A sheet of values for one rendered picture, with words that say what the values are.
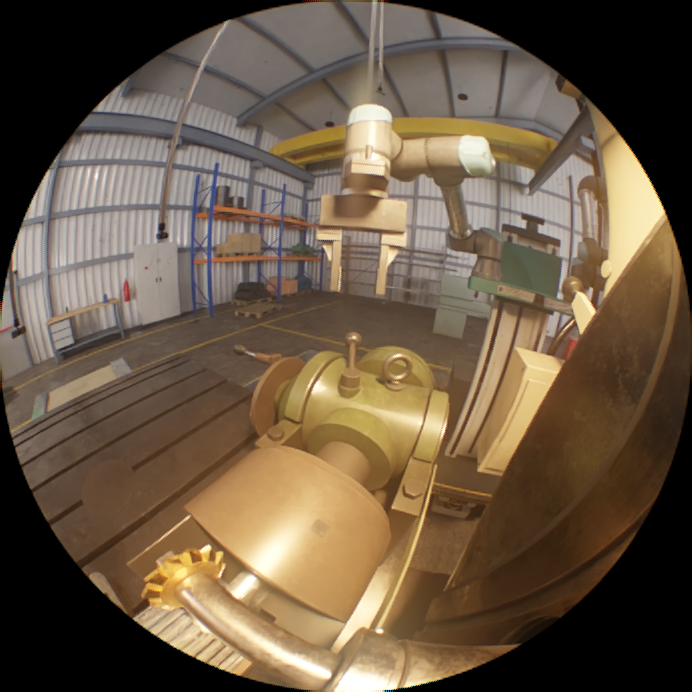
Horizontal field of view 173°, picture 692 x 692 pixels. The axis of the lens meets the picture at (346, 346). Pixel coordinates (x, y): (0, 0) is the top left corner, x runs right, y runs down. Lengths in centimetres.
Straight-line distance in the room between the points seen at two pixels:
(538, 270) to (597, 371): 108
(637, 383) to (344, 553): 23
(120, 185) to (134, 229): 136
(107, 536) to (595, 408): 77
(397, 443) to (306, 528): 18
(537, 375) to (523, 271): 88
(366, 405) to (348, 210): 28
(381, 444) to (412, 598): 69
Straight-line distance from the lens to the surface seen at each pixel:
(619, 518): 17
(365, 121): 41
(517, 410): 43
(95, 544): 67
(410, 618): 88
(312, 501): 19
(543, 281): 129
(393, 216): 36
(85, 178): 739
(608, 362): 22
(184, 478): 63
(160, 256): 666
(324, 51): 803
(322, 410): 34
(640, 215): 38
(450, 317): 565
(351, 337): 38
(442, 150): 44
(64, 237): 700
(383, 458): 30
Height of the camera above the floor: 146
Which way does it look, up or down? 21 degrees down
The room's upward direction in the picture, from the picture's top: 4 degrees clockwise
